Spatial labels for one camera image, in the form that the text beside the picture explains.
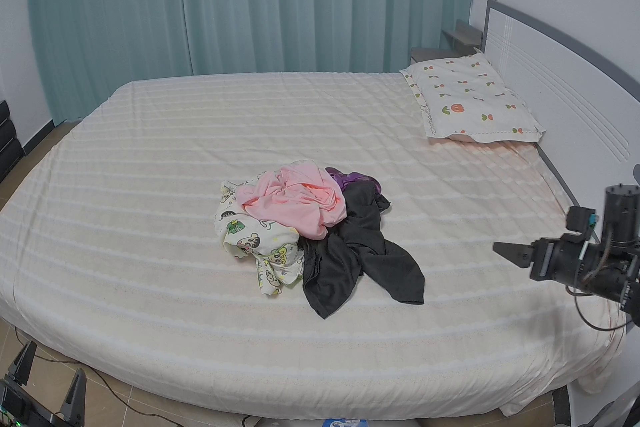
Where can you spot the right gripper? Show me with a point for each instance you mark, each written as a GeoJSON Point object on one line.
{"type": "Point", "coordinates": [555, 260]}

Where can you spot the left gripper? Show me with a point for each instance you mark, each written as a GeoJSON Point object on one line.
{"type": "Point", "coordinates": [25, 407]}

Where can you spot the black trousers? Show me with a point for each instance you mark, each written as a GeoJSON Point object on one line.
{"type": "Point", "coordinates": [360, 255]}

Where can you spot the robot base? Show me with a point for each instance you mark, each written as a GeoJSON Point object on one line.
{"type": "Point", "coordinates": [345, 423]}

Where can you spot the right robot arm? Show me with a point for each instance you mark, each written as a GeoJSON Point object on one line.
{"type": "Point", "coordinates": [622, 220]}

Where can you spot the bed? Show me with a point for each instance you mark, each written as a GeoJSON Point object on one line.
{"type": "Point", "coordinates": [200, 140]}

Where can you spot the white printed pillow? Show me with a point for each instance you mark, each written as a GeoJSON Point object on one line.
{"type": "Point", "coordinates": [465, 94]}

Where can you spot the purple garment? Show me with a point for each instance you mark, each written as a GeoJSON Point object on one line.
{"type": "Point", "coordinates": [352, 179]}

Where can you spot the grey bedside table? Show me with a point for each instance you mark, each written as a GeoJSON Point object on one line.
{"type": "Point", "coordinates": [462, 37]}

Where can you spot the pink garment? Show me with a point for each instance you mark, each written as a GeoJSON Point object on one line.
{"type": "Point", "coordinates": [295, 200]}

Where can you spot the white printed pyjama garment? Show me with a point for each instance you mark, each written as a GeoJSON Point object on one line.
{"type": "Point", "coordinates": [240, 235]}

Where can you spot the black chest of drawers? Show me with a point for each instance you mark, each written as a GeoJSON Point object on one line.
{"type": "Point", "coordinates": [7, 140]}

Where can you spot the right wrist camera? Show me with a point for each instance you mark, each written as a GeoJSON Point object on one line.
{"type": "Point", "coordinates": [579, 222]}

